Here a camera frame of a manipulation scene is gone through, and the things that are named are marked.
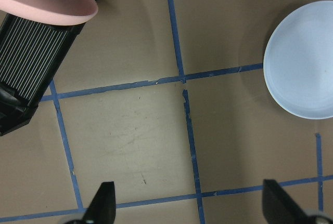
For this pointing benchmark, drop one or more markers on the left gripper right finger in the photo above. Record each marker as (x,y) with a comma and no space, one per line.
(279,207)

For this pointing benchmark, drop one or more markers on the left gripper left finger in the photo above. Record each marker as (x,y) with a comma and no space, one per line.
(102,208)

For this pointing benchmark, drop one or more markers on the blue plate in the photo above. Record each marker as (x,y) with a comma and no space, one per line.
(297,62)

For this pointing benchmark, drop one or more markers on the black dish rack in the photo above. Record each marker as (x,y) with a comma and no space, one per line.
(31,53)

